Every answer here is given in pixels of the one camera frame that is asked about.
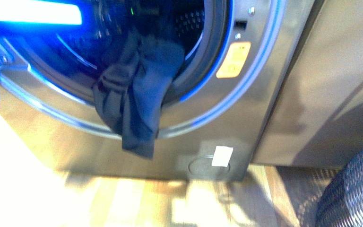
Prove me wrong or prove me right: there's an orange warning sticker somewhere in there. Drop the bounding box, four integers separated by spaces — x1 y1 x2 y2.
216 42 251 79

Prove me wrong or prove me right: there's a white tape piece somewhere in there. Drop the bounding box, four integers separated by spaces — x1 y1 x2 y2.
211 146 233 167

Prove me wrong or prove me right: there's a grey cabinet beside washer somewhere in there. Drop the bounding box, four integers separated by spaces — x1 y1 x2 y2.
252 0 363 168

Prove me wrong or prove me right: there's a navy blue knit garment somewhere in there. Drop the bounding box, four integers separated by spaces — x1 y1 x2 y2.
92 29 184 159

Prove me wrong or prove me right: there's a steel washing machine drum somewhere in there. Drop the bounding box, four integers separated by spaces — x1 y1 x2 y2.
57 0 205 70

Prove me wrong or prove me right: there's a woven laundry basket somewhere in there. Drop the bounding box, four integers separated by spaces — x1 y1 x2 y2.
315 150 363 227

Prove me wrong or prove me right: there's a grey front-load washing machine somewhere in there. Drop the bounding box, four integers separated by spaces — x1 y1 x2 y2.
0 0 314 181

